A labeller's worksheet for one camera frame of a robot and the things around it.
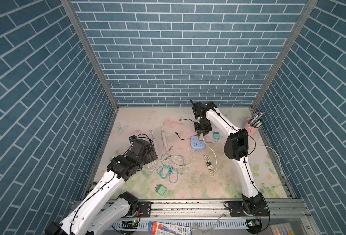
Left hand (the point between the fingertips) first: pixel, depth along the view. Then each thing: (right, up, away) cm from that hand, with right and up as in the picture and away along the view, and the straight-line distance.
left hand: (152, 155), depth 76 cm
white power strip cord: (+71, 0, +25) cm, 76 cm away
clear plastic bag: (+26, -34, -7) cm, 43 cm away
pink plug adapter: (+28, +7, +17) cm, 34 cm away
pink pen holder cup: (+63, +11, +21) cm, 67 cm away
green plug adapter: (+4, -20, +3) cm, 20 cm away
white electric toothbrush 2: (-2, +1, +21) cm, 21 cm away
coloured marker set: (+64, -33, -8) cm, 73 cm away
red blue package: (+6, -33, -8) cm, 34 cm away
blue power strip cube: (+26, +2, +20) cm, 33 cm away
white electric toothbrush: (+3, +7, +25) cm, 26 cm away
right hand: (+28, +8, +20) cm, 36 cm away
